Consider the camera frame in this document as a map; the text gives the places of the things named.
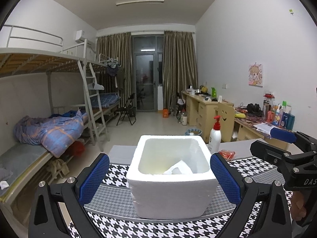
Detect wooden desk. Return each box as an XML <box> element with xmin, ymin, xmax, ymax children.
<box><xmin>182</xmin><ymin>91</ymin><xmax>288</xmax><ymax>150</ymax></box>

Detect right brown curtain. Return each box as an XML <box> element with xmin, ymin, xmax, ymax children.
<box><xmin>163</xmin><ymin>31</ymin><xmax>198</xmax><ymax>109</ymax></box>

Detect ceiling tube light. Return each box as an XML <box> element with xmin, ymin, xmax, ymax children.
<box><xmin>116</xmin><ymin>0</ymin><xmax>165</xmax><ymax>7</ymax></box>

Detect brown curtain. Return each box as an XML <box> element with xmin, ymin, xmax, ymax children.
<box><xmin>163</xmin><ymin>31</ymin><xmax>198</xmax><ymax>109</ymax></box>
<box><xmin>97</xmin><ymin>32</ymin><xmax>132</xmax><ymax>107</ymax></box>

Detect white pump lotion bottle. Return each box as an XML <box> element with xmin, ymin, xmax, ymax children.
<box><xmin>208</xmin><ymin>115</ymin><xmax>221</xmax><ymax>154</ymax></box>

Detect wall air conditioner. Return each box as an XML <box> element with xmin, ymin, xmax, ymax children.
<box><xmin>75</xmin><ymin>30</ymin><xmax>95</xmax><ymax>46</ymax></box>

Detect metal bunk bed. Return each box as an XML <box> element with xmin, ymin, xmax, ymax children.
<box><xmin>1</xmin><ymin>25</ymin><xmax>119</xmax><ymax>207</ymax></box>

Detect waste bin with bag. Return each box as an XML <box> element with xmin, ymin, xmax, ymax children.
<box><xmin>185</xmin><ymin>128</ymin><xmax>202</xmax><ymax>136</ymax></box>

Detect red snack packet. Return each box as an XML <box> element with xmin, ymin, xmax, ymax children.
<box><xmin>219</xmin><ymin>150</ymin><xmax>235</xmax><ymax>161</ymax></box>

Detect white styrofoam box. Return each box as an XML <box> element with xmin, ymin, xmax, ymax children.
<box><xmin>126</xmin><ymin>135</ymin><xmax>218</xmax><ymax>220</ymax></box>

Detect black folding chair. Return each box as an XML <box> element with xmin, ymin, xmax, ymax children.
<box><xmin>116</xmin><ymin>93</ymin><xmax>137</xmax><ymax>126</ymax></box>

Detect printed paper sheets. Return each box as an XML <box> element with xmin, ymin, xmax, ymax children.
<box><xmin>253</xmin><ymin>123</ymin><xmax>275</xmax><ymax>134</ymax></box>

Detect person's right hand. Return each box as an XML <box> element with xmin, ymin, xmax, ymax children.
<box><xmin>290</xmin><ymin>191</ymin><xmax>306</xmax><ymax>221</ymax></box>

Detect glass balcony door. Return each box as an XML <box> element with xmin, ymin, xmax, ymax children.
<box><xmin>132</xmin><ymin>35</ymin><xmax>164</xmax><ymax>112</ymax></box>

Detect left brown curtain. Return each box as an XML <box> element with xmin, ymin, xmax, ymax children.
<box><xmin>97</xmin><ymin>32</ymin><xmax>132</xmax><ymax>107</ymax></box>

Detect blue plaid quilt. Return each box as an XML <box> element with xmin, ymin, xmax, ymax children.
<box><xmin>13</xmin><ymin>110</ymin><xmax>88</xmax><ymax>158</ymax></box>

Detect cartoon girl wall poster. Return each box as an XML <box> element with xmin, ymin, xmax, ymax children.
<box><xmin>248</xmin><ymin>63</ymin><xmax>263</xmax><ymax>87</ymax></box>

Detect white floor jug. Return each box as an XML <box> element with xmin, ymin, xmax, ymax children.
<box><xmin>181</xmin><ymin>112</ymin><xmax>187</xmax><ymax>126</ymax></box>

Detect orange jug on floor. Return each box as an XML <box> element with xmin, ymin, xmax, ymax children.
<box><xmin>162</xmin><ymin>108</ymin><xmax>169</xmax><ymax>118</ymax></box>

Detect houndstooth table cloth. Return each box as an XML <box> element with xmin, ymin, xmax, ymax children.
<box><xmin>58</xmin><ymin>157</ymin><xmax>296</xmax><ymax>238</ymax></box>

